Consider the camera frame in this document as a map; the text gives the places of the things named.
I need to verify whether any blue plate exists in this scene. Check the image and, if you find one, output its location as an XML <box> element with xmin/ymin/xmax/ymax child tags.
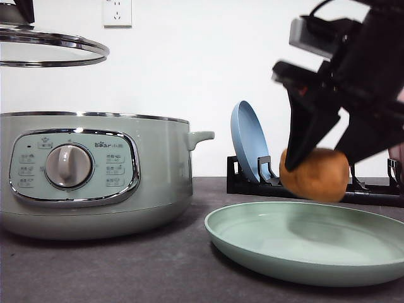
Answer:
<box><xmin>230</xmin><ymin>100</ymin><xmax>270</xmax><ymax>182</ymax></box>

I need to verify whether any green electric steamer pot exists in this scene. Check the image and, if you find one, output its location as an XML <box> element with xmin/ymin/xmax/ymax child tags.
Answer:
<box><xmin>1</xmin><ymin>111</ymin><xmax>214</xmax><ymax>240</ymax></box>

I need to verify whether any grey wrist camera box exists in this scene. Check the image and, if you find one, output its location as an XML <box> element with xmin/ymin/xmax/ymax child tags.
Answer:
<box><xmin>289</xmin><ymin>16</ymin><xmax>360</xmax><ymax>59</ymax></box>

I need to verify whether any white wall socket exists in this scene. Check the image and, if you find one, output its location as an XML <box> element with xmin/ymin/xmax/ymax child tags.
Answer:
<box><xmin>102</xmin><ymin>0</ymin><xmax>133</xmax><ymax>29</ymax></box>

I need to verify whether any black plate rack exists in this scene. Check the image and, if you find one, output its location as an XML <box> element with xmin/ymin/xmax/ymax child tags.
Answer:
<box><xmin>227</xmin><ymin>156</ymin><xmax>404</xmax><ymax>208</ymax></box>

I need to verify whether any green plate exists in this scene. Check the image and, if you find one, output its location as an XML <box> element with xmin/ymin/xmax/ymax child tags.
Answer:
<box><xmin>205</xmin><ymin>201</ymin><xmax>404</xmax><ymax>287</ymax></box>

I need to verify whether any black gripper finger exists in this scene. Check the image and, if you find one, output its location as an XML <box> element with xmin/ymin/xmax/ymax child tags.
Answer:
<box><xmin>14</xmin><ymin>0</ymin><xmax>35</xmax><ymax>23</ymax></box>

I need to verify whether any glass steamer lid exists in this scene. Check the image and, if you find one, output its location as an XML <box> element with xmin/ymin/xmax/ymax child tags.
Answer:
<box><xmin>0</xmin><ymin>1</ymin><xmax>110</xmax><ymax>68</ymax></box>

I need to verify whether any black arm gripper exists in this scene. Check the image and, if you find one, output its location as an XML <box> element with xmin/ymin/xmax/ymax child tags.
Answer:
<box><xmin>272</xmin><ymin>0</ymin><xmax>404</xmax><ymax>172</ymax></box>

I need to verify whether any brown potato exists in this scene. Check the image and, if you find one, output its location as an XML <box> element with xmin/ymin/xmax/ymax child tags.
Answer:
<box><xmin>279</xmin><ymin>148</ymin><xmax>350</xmax><ymax>203</ymax></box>

